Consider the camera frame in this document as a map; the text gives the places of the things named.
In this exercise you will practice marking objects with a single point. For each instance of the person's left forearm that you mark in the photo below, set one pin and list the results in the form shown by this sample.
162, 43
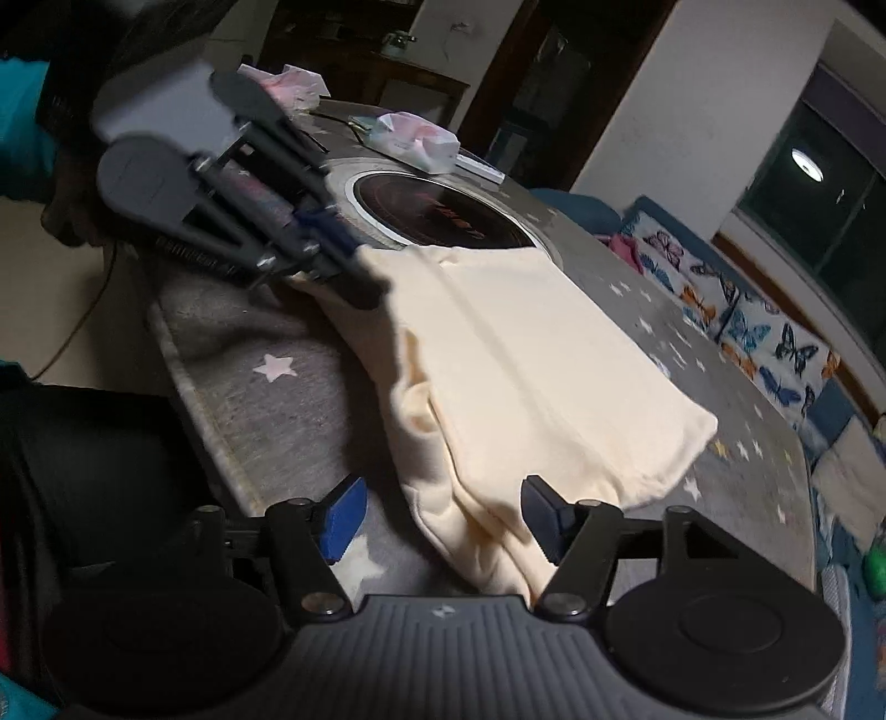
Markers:
17, 124

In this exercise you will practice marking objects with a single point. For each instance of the large butterfly print pillow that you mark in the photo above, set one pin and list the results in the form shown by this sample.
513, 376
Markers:
782, 353

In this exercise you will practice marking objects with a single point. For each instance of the grey pillow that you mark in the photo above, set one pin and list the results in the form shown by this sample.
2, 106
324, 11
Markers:
851, 478

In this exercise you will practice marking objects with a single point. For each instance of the small butterfly print pillow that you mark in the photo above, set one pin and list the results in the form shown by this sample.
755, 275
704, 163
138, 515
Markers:
682, 270

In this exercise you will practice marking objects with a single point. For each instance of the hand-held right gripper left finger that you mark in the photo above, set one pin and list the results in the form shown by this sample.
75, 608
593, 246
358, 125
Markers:
342, 520

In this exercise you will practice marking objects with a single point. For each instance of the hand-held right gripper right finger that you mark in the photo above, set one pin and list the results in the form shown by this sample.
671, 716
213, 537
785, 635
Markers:
547, 520

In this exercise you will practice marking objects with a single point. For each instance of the round built-in induction cooker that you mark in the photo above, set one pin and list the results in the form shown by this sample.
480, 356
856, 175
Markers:
429, 214

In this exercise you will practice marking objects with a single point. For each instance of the dark wooden cabinet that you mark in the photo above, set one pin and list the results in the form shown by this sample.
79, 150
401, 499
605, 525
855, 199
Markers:
387, 76

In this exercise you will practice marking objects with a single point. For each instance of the grey star tablecloth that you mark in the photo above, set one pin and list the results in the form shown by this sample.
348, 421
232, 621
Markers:
277, 415

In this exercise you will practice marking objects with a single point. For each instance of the pink cloth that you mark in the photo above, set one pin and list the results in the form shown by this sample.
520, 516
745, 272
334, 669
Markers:
623, 250

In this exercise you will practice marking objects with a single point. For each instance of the blue sofa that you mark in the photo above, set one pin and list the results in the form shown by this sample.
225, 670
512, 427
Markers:
841, 415

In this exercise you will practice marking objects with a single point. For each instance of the dark window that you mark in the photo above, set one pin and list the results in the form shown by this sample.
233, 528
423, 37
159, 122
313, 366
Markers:
824, 208

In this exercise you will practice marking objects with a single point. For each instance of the white pink tissue pack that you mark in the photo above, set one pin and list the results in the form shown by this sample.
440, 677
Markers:
408, 138
297, 83

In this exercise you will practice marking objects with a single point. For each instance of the cream garment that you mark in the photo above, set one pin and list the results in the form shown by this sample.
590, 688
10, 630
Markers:
526, 360

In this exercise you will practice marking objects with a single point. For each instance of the flat white box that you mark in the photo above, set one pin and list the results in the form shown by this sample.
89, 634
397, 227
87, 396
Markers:
479, 168

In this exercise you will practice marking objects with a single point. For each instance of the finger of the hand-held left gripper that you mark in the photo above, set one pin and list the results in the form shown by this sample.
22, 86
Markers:
360, 287
325, 230

